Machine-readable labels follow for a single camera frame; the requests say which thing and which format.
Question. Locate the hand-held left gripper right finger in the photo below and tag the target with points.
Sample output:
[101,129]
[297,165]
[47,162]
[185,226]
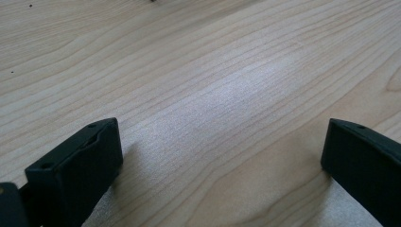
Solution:
[365,167]

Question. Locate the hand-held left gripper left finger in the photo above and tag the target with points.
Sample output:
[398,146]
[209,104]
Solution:
[75,176]

